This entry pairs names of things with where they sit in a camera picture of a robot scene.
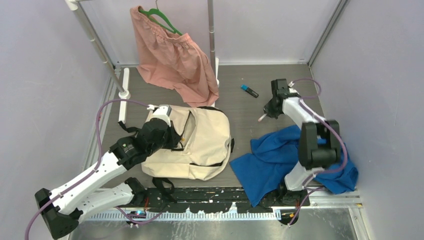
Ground pink white pen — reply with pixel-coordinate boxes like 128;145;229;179
258;113;267;122

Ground blue black highlighter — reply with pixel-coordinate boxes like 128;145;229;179
240;84;259;98

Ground beige canvas backpack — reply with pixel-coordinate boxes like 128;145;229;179
139;105;234;181

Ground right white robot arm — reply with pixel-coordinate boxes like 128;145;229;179
263;78;346;206

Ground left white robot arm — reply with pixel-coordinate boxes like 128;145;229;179
34;117;181;239

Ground white clothes rack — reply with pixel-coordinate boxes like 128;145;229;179
65;0;219;124

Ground blue cloth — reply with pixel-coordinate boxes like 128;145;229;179
229;125;359;207

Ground pink cloth garment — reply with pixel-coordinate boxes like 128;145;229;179
129;6;219;107

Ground green clothes hanger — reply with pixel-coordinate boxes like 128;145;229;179
138;0;183;36

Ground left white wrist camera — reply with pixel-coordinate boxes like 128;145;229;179
146;104;172;127

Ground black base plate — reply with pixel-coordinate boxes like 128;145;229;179
124;187;308;214

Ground white slotted cable duct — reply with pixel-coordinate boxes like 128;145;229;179
88;207;282;222

